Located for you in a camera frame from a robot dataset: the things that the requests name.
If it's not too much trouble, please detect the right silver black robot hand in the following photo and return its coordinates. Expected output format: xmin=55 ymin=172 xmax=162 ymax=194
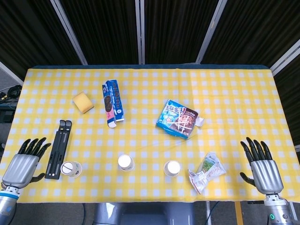
xmin=240 ymin=137 xmax=284 ymax=195

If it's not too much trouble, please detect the yellow white checked tablecloth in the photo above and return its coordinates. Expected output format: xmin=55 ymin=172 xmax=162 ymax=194
xmin=0 ymin=67 xmax=300 ymax=203

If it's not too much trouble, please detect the white paper cup blue print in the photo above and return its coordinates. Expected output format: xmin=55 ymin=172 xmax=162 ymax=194
xmin=163 ymin=160 xmax=181 ymax=177

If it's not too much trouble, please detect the white partition post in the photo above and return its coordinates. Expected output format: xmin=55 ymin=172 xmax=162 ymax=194
xmin=269 ymin=38 xmax=300 ymax=75
xmin=50 ymin=0 xmax=88 ymax=66
xmin=0 ymin=61 xmax=24 ymax=86
xmin=195 ymin=0 xmax=228 ymax=64
xmin=135 ymin=0 xmax=145 ymax=65

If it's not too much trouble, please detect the black folding stand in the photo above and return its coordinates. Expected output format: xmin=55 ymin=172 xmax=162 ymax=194
xmin=44 ymin=120 xmax=73 ymax=180

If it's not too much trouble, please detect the black cable bundle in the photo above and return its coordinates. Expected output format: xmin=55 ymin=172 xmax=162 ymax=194
xmin=0 ymin=84 xmax=23 ymax=101

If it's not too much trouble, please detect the yellow sponge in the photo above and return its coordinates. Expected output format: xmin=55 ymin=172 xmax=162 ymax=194
xmin=72 ymin=91 xmax=95 ymax=115

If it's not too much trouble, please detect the blue sandwich cookie box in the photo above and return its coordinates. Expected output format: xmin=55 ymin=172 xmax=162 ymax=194
xmin=102 ymin=80 xmax=125 ymax=128

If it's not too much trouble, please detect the black equipment box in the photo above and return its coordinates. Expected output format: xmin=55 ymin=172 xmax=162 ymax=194
xmin=0 ymin=104 xmax=17 ymax=124

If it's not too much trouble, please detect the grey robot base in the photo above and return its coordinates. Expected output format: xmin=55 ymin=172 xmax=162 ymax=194
xmin=93 ymin=202 xmax=195 ymax=225

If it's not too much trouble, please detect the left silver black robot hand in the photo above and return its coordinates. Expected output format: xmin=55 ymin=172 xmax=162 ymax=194
xmin=1 ymin=137 xmax=52 ymax=189

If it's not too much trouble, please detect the crumpled snack wrapper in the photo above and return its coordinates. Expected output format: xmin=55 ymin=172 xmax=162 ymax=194
xmin=188 ymin=152 xmax=227 ymax=195

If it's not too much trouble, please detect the paper cup with black line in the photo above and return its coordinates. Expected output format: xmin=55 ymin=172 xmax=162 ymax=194
xmin=60 ymin=161 xmax=83 ymax=179

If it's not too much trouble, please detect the floral white paper cup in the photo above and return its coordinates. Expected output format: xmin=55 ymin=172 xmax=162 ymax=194
xmin=117 ymin=154 xmax=135 ymax=172

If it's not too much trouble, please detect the blue chocolate chip cookie box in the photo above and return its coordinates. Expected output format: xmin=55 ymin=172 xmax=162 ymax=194
xmin=156 ymin=99 xmax=205 ymax=140

